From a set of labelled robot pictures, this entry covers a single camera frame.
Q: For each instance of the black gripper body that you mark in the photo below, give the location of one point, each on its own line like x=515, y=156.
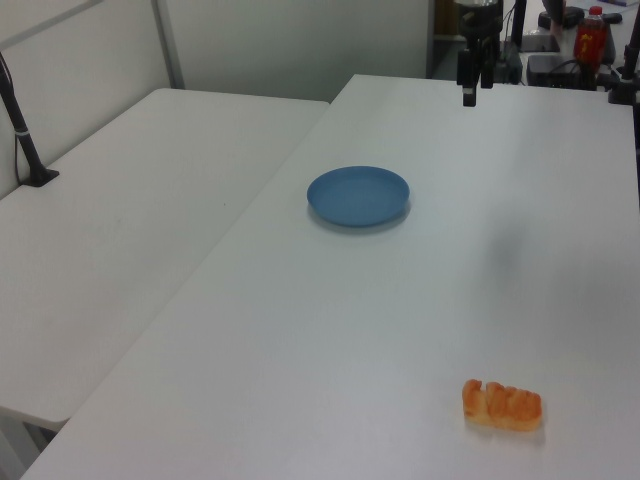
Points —
x=482, y=22

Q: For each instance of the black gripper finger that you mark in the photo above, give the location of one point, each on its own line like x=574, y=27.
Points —
x=486, y=65
x=467, y=75

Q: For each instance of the orange bread loaf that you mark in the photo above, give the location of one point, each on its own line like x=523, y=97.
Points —
x=500, y=406

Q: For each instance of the black vertical stand pole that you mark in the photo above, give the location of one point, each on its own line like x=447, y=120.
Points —
x=518, y=22

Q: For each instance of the brown wooden panel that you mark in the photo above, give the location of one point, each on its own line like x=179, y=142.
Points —
x=445, y=35

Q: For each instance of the black flat electronics box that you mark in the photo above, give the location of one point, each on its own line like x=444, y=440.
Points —
x=555, y=70

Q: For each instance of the red drink bottle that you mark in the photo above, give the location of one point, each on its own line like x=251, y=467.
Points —
x=591, y=42

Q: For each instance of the blue round plate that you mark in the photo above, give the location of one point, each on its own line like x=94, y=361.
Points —
x=357, y=197

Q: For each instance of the white side table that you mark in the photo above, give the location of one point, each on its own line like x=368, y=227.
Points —
x=125, y=210

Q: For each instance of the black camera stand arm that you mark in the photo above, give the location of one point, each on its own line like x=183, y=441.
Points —
x=625, y=75

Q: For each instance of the grey metal partition post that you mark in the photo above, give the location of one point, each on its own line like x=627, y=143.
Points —
x=167, y=45

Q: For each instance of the black camera pole with base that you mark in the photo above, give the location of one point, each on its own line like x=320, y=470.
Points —
x=22, y=145

